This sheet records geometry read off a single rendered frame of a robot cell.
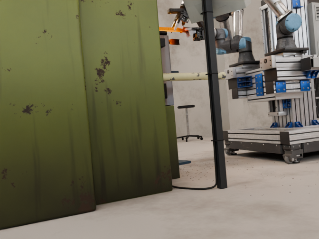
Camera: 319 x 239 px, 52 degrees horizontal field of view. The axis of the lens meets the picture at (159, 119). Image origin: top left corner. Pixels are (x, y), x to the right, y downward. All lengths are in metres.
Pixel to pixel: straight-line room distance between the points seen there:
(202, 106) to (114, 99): 4.07
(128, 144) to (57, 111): 0.41
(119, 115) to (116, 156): 0.20
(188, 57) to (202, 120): 1.10
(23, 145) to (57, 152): 0.14
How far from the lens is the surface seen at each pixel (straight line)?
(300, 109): 2.91
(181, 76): 1.89
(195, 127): 5.58
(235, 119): 5.72
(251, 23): 6.46
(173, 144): 2.10
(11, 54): 1.51
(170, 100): 2.10
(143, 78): 1.73
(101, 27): 1.71
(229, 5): 1.86
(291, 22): 2.54
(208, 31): 1.78
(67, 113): 1.50
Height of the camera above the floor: 0.40
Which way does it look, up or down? level
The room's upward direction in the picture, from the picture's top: 5 degrees counter-clockwise
